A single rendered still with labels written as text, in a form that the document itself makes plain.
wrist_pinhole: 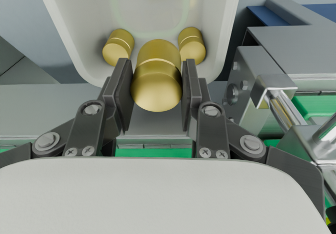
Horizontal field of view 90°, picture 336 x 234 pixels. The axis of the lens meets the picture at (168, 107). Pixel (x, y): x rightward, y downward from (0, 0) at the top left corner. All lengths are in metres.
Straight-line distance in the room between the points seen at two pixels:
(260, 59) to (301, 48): 0.06
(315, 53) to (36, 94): 0.41
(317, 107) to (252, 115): 0.05
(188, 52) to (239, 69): 0.06
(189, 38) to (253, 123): 0.13
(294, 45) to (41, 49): 0.57
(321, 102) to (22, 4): 0.57
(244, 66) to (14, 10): 0.52
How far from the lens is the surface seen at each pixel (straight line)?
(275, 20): 0.40
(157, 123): 0.25
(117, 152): 0.25
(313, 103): 0.20
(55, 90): 0.37
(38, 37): 0.58
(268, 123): 0.24
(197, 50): 0.22
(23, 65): 1.06
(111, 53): 0.23
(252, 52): 0.22
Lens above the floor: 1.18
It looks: 45 degrees down
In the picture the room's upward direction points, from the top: 179 degrees counter-clockwise
